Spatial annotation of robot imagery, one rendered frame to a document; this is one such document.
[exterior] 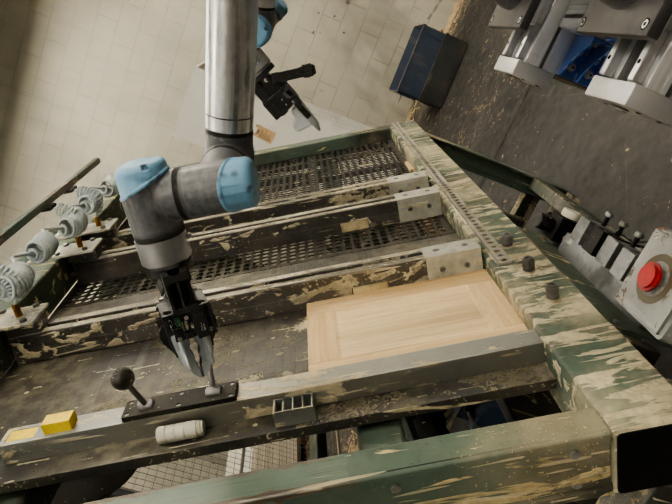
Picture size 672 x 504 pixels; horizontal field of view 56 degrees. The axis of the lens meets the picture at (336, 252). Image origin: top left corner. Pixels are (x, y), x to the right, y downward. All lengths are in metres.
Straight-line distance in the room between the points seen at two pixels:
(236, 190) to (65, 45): 6.09
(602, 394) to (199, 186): 0.64
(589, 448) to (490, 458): 0.13
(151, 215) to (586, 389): 0.67
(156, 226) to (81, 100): 6.05
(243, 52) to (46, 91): 6.12
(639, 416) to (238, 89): 0.72
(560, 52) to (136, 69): 5.61
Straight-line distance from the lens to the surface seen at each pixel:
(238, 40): 0.95
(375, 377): 1.09
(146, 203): 0.90
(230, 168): 0.88
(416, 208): 1.82
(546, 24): 1.48
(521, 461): 0.92
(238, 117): 0.98
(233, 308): 1.43
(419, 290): 1.38
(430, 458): 0.89
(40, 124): 7.11
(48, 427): 1.22
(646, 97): 1.03
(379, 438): 1.07
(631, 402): 0.98
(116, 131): 6.89
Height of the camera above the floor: 1.48
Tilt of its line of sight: 11 degrees down
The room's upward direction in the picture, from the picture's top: 70 degrees counter-clockwise
